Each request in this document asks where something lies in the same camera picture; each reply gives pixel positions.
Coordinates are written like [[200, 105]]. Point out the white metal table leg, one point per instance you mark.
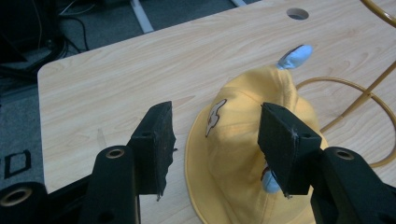
[[142, 15]]

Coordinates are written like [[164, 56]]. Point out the black tape square marker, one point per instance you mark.
[[17, 163]]

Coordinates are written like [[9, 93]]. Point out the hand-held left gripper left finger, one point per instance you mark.
[[152, 149]]

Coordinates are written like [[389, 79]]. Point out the yellow bucket hat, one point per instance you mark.
[[236, 146]]

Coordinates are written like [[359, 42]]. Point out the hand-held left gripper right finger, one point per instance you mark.
[[289, 146]]

